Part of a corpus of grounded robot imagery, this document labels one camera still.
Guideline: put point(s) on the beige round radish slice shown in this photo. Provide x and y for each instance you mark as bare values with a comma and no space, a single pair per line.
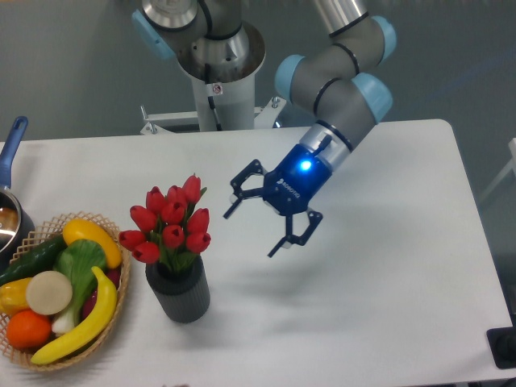
49,292

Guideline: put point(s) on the blue handled saucepan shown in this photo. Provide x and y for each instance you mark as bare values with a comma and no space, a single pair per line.
16,224

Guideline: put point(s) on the dark grey ribbed vase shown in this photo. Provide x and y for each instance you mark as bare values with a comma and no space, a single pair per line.
184,299

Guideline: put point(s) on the red tulip bouquet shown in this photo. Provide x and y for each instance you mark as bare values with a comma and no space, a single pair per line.
170,229

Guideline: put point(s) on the orange fruit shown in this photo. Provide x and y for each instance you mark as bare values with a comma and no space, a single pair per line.
27,329

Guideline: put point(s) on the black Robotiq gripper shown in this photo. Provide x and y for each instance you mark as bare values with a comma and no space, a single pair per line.
298,183

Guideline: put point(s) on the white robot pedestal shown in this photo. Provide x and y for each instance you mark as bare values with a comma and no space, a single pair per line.
222,75

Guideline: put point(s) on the dark red vegetable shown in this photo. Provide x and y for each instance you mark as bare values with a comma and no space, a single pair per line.
114,276

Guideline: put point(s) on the green bok choy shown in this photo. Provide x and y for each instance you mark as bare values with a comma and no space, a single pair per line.
75,262

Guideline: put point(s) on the yellow squash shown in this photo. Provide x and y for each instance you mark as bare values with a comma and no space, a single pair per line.
79,228

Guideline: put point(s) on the white frame at right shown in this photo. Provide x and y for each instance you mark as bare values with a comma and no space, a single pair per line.
501,181

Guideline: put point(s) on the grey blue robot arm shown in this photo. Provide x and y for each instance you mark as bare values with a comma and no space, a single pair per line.
335,86

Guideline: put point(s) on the yellow bell pepper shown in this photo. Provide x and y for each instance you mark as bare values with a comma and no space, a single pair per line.
13,296

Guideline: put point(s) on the black device at edge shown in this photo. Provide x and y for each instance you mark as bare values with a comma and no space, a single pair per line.
502,346

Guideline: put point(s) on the green cucumber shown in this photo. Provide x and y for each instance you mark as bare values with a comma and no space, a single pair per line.
40,258

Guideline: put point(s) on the yellow banana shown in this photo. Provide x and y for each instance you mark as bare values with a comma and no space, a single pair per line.
88,329

